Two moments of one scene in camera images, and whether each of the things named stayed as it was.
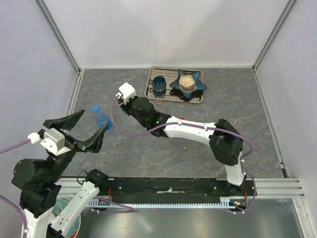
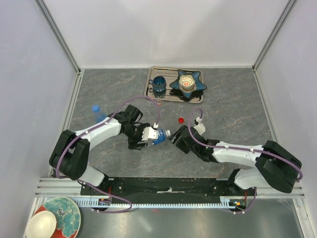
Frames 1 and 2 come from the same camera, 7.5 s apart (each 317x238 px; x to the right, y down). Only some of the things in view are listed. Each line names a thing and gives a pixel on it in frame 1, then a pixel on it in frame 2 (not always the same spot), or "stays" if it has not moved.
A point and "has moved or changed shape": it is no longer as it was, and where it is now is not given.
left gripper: [94, 143] -> [133, 144]
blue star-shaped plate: [188, 83] stays
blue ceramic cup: [159, 83] stays
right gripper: [125, 106] -> [174, 136]
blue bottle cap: [95, 108] stays
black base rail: [164, 187] stays
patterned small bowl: [186, 83] stays
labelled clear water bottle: [123, 111] has moved or changed shape
